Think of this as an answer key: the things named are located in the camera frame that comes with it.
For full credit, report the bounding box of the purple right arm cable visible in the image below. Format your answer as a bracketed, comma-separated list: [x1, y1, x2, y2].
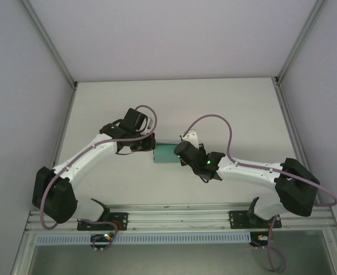
[182, 114, 337, 272]

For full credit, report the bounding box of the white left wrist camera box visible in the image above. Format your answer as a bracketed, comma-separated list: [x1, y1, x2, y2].
[143, 115, 155, 134]

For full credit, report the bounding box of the black electronics board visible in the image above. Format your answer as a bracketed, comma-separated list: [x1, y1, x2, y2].
[90, 233, 115, 250]
[250, 231, 276, 249]

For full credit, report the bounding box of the thin black left gripper cable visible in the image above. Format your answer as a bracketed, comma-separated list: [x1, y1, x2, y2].
[115, 148, 136, 157]

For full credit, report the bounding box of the grey metal sheet panel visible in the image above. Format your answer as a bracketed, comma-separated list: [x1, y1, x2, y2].
[10, 229, 337, 275]

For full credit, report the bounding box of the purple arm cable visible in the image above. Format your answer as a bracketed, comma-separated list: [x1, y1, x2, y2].
[40, 104, 158, 253]
[182, 114, 337, 272]

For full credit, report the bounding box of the aluminium frame corner post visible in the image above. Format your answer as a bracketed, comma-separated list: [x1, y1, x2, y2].
[19, 0, 79, 89]
[275, 0, 328, 86]

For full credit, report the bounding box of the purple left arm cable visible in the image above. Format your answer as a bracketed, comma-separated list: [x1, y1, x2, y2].
[40, 104, 158, 253]

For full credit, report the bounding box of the teal paper box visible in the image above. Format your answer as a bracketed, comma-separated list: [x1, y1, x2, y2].
[152, 140, 181, 165]

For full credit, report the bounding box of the light blue slotted cable duct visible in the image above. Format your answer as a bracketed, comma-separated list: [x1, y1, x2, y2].
[35, 232, 251, 246]

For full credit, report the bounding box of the aluminium front mounting rail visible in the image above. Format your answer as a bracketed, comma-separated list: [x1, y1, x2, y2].
[25, 202, 337, 233]

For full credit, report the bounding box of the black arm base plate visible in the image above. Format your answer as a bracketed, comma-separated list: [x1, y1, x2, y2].
[76, 211, 129, 231]
[228, 210, 283, 230]

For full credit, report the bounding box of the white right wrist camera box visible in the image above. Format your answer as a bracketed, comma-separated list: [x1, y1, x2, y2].
[179, 129, 200, 147]

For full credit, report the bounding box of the thin black right gripper cable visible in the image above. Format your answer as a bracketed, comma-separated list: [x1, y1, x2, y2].
[191, 168, 214, 184]

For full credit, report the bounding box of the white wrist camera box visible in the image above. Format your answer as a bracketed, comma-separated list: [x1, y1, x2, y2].
[143, 115, 155, 134]
[179, 129, 200, 147]

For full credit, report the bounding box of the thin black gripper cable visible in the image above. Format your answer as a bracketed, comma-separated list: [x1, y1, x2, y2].
[191, 168, 214, 184]
[115, 148, 136, 157]

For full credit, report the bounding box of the aluminium table side rail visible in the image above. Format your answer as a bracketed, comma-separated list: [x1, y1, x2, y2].
[273, 77, 337, 214]
[42, 84, 78, 213]

